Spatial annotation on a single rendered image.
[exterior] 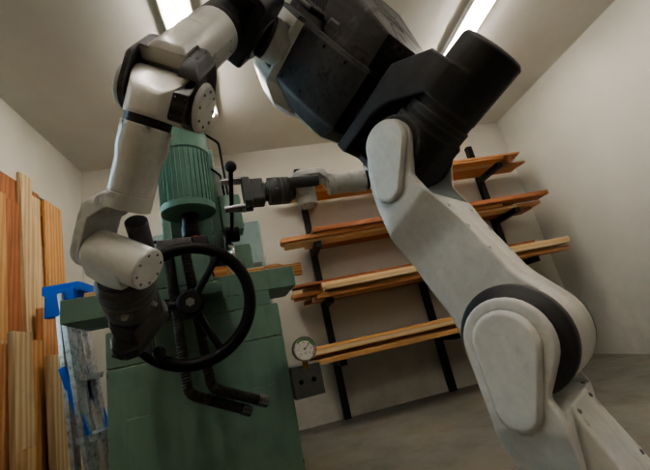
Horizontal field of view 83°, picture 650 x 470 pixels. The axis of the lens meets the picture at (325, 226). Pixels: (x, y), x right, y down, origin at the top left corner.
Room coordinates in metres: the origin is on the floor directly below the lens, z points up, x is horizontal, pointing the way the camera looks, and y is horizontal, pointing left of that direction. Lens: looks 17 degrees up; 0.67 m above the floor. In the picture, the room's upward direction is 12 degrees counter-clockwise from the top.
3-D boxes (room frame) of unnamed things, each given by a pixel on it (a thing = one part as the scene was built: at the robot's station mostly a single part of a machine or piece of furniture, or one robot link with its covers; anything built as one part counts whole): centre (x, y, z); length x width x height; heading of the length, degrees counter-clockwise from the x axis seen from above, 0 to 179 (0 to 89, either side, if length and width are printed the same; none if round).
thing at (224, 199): (1.40, 0.36, 1.23); 0.09 x 0.08 x 0.15; 18
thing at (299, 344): (1.03, 0.13, 0.65); 0.06 x 0.04 x 0.08; 108
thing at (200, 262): (0.96, 0.40, 0.91); 0.15 x 0.14 x 0.09; 108
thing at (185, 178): (1.14, 0.44, 1.32); 0.18 x 0.18 x 0.31
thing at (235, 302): (1.09, 0.42, 0.82); 0.40 x 0.21 x 0.04; 108
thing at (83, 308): (1.04, 0.42, 0.87); 0.61 x 0.30 x 0.06; 108
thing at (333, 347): (3.44, -0.89, 1.20); 2.71 x 0.56 x 2.40; 101
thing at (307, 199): (1.09, 0.06, 1.14); 0.11 x 0.11 x 0.11; 18
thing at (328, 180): (1.11, 0.00, 1.16); 0.13 x 0.07 x 0.09; 101
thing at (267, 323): (1.26, 0.48, 0.76); 0.57 x 0.45 x 0.09; 18
